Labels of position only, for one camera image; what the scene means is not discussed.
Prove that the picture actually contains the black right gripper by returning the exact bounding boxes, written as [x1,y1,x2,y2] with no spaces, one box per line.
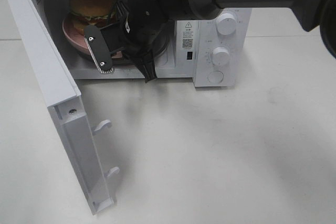
[101,0,194,83]

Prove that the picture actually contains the burger with lettuce and cheese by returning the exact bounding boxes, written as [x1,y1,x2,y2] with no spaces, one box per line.
[69,0,115,30]

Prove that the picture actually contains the pink round plate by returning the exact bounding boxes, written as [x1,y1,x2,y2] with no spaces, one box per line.
[62,10,109,62]

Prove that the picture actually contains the white microwave door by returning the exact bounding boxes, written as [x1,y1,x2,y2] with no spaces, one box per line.
[8,0,120,215]

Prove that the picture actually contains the round white door button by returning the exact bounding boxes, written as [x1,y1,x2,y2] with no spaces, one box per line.
[207,71,224,84]

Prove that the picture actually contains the white microwave oven body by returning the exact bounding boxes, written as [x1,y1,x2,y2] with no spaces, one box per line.
[10,0,253,88]

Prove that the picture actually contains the lower white round knob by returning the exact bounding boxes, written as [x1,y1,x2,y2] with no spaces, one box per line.
[212,47,230,66]

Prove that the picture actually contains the white round knob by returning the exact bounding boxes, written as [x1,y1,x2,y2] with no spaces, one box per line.
[212,47,230,66]
[216,12,237,36]

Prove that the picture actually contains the upper white round knob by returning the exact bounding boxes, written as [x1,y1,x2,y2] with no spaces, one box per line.
[216,12,237,36]

